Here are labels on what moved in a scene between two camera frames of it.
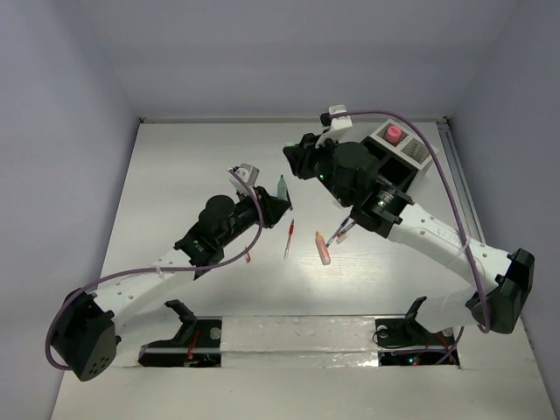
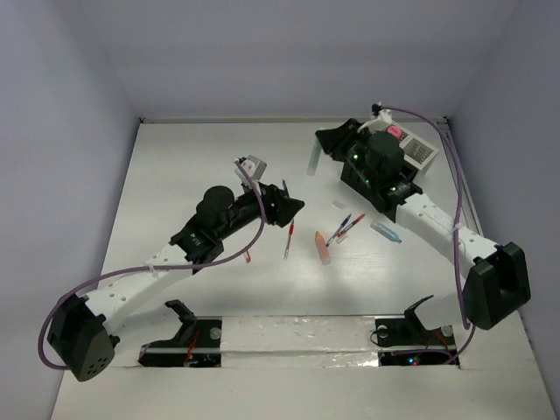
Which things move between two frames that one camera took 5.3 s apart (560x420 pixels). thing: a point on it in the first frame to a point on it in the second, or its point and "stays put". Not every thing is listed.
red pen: x=291 y=227 stays put
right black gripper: x=303 y=155 to x=336 y=140
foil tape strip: x=298 y=341 stays put
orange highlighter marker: x=322 y=248 stays put
